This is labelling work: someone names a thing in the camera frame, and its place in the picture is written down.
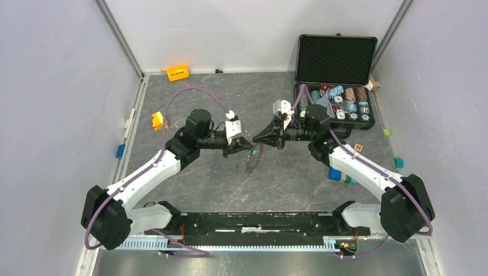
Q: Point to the orange toothed block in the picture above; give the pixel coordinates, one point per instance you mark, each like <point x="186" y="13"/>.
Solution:
<point x="176" y="73"/>

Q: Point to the blue green white brick stack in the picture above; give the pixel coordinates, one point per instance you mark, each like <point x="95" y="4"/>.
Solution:
<point x="338" y="176"/>

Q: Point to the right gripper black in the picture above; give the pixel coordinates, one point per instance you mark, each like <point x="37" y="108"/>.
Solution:
<point x="276" y="126"/>

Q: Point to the wooden letter H cube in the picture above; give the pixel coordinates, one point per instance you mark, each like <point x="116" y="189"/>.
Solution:
<point x="358" y="148"/>

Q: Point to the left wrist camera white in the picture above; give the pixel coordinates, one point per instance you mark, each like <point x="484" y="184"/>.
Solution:
<point x="233" y="127"/>

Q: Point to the yellow orange brick stack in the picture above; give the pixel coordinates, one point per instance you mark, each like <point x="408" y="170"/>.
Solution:
<point x="159" y="121"/>

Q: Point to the playing card deck blue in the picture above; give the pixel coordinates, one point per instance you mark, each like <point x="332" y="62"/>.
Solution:
<point x="324" y="101"/>

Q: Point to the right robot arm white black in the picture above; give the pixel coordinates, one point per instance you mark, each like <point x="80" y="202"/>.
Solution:
<point x="404" y="208"/>

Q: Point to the blue cube left rail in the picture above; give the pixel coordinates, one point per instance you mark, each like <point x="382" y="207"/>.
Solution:
<point x="120" y="151"/>

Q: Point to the wooden block behind case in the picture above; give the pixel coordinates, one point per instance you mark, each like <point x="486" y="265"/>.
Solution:
<point x="372" y="84"/>

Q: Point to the black poker chip case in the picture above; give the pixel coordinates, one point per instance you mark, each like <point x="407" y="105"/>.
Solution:
<point x="338" y="67"/>

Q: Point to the teal cube right edge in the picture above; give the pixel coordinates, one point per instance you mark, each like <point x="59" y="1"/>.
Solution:
<point x="399" y="163"/>

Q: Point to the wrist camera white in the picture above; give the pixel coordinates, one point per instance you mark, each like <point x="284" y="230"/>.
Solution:
<point x="233" y="127"/>
<point x="282" y="107"/>

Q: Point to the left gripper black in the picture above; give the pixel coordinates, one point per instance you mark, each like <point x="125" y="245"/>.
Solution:
<point x="233" y="145"/>

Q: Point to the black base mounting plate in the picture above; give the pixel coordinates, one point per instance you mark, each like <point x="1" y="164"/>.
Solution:
<point x="260" y="229"/>

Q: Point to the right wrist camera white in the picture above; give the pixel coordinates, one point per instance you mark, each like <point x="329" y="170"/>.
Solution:
<point x="282" y="107"/>

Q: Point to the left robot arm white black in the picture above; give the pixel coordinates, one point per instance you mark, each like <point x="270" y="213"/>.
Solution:
<point x="109" y="215"/>

